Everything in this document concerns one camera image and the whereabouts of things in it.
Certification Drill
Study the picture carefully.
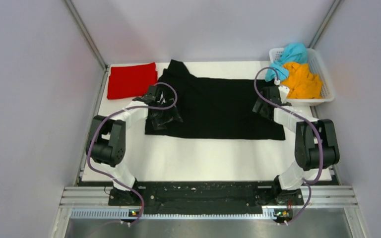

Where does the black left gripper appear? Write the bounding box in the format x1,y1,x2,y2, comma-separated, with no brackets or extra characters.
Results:
150,98,182,129

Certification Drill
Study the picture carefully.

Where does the black t shirt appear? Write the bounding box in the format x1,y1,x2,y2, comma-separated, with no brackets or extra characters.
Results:
145,59,285,141

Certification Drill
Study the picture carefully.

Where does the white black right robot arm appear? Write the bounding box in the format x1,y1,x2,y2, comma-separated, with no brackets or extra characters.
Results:
253,86,340,204

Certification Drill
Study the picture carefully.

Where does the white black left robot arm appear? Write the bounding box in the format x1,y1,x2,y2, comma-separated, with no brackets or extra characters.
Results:
85,82,182,206

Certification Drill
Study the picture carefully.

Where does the red folded t shirt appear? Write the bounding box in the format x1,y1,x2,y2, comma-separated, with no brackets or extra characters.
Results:
107,62,158,100

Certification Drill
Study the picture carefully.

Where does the orange t shirt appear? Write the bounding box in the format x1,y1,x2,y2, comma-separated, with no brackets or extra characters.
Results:
282,62,323,99

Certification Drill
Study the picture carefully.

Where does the light blue t shirt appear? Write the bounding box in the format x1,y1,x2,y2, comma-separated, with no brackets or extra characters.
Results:
265,43,308,82

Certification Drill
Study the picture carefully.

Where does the white plastic laundry basket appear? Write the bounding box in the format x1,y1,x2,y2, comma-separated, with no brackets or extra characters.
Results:
269,48,335,106

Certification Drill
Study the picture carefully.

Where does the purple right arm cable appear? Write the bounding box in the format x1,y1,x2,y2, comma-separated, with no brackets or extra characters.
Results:
254,67,324,226

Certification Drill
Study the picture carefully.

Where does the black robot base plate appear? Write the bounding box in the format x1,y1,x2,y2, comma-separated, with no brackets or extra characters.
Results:
108,181,305,216

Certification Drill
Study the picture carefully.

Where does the aluminium frame rail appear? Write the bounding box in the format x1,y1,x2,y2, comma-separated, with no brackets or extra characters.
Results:
52,181,368,238

